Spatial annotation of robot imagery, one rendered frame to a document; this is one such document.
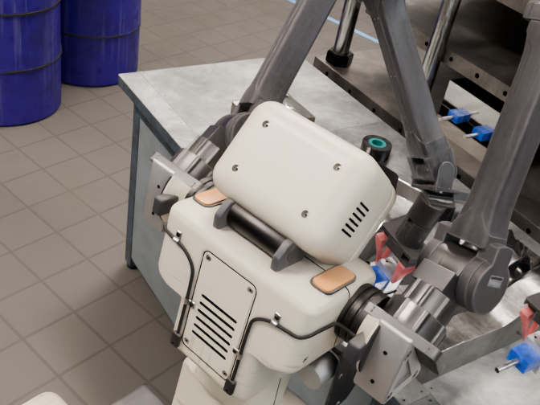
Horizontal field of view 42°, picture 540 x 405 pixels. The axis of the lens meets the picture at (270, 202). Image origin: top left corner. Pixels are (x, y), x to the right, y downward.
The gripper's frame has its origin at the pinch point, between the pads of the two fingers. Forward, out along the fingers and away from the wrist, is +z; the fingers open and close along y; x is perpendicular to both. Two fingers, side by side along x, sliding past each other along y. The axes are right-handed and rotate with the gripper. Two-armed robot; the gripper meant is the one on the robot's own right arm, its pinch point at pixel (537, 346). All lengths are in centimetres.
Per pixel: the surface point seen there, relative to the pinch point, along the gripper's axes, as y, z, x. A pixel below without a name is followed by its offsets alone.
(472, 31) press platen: 107, -12, -86
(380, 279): 27.4, 1.7, 15.5
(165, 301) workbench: 112, 84, 15
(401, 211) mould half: 50, 7, -12
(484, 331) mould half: 10.9, 6.7, -0.6
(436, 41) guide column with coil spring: 99, -13, -61
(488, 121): 73, 2, -65
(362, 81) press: 126, 14, -62
